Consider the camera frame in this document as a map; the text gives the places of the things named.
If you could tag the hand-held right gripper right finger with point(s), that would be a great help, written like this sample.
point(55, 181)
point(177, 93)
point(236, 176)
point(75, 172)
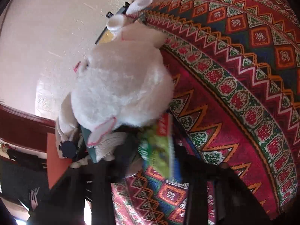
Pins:
point(199, 192)

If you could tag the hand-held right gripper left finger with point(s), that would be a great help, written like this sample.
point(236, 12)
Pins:
point(100, 187)

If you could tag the teal round case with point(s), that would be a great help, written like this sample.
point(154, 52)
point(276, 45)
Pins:
point(87, 141)

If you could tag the green snack packet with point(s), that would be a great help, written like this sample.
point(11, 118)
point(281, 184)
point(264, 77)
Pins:
point(159, 150)

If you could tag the white plush toy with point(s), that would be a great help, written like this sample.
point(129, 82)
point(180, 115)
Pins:
point(121, 82)

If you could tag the white card with black bow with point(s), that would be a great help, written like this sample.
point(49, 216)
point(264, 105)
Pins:
point(66, 131)

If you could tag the red patterned blanket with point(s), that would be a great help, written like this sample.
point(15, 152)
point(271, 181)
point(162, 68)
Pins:
point(234, 75)

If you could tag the black rod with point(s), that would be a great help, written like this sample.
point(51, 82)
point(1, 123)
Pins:
point(120, 10)

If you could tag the dark red door frame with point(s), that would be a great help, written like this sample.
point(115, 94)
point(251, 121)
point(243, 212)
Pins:
point(23, 126)

